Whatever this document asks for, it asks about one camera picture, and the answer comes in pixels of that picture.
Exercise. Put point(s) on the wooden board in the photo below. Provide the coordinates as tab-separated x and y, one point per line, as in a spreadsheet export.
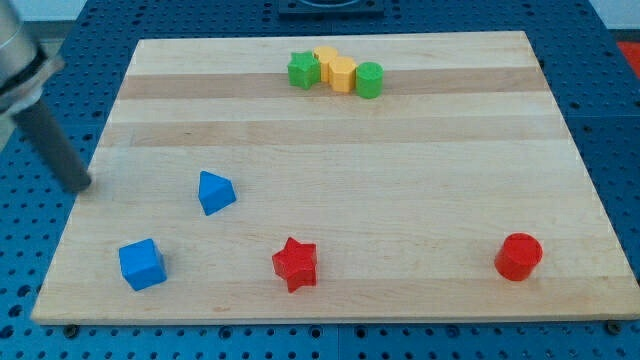
408	196

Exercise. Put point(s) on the green star block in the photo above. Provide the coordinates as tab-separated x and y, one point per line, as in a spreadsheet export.
303	70

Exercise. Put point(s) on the yellow cylinder block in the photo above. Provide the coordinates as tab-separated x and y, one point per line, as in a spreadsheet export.
324	55

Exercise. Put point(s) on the green cylinder block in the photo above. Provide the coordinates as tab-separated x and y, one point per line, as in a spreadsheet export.
369	80

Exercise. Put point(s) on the red cylinder block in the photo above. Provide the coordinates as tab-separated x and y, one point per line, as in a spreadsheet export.
518	256

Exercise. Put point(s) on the blue triangular prism block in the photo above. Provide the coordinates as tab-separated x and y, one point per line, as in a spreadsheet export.
214	192

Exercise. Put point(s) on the red star block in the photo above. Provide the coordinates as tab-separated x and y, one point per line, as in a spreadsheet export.
296	264

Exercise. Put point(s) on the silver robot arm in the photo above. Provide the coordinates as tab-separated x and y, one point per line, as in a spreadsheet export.
25	66

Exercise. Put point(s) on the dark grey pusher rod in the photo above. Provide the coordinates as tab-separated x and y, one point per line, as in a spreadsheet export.
49	140

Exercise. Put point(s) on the blue cube block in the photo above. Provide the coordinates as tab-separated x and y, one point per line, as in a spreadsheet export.
142	264

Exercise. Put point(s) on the yellow hexagon block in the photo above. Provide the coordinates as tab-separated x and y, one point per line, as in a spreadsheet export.
342	76

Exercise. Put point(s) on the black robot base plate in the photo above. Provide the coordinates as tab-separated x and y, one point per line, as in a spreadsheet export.
328	8

